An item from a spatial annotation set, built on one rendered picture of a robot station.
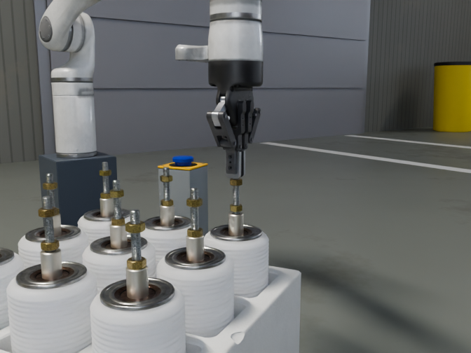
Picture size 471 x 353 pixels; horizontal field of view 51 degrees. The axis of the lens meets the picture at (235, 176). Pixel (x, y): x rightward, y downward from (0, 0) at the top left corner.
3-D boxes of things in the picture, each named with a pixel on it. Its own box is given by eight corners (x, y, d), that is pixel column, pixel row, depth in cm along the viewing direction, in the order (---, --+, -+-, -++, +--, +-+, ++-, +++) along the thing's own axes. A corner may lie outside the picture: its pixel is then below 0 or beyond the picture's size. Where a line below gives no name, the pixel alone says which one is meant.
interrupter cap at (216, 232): (272, 234, 72) (272, 229, 72) (240, 246, 66) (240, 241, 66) (232, 225, 77) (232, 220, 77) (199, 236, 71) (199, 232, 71)
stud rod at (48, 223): (44, 262, 55) (39, 197, 54) (51, 260, 56) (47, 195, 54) (50, 264, 54) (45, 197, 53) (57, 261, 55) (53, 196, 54)
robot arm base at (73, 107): (51, 155, 117) (45, 82, 114) (88, 152, 123) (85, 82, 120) (63, 159, 110) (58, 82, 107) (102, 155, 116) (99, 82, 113)
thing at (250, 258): (280, 344, 75) (282, 232, 72) (241, 372, 68) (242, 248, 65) (230, 326, 81) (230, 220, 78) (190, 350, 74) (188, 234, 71)
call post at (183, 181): (161, 321, 98) (156, 167, 92) (179, 307, 104) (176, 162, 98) (192, 328, 95) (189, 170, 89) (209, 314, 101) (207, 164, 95)
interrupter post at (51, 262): (66, 279, 55) (64, 251, 55) (44, 284, 54) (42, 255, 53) (59, 272, 57) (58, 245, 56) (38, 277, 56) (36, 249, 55)
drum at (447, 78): (444, 128, 552) (448, 64, 539) (483, 131, 517) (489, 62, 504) (420, 130, 525) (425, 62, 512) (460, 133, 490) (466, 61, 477)
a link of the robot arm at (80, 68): (76, 14, 117) (80, 87, 120) (38, 10, 110) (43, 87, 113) (98, 10, 111) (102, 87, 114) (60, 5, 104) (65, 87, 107)
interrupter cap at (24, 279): (97, 281, 55) (97, 275, 54) (25, 298, 50) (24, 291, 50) (75, 261, 61) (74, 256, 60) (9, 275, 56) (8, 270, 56)
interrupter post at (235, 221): (247, 234, 72) (247, 213, 71) (237, 239, 70) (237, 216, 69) (234, 232, 73) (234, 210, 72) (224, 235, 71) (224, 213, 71)
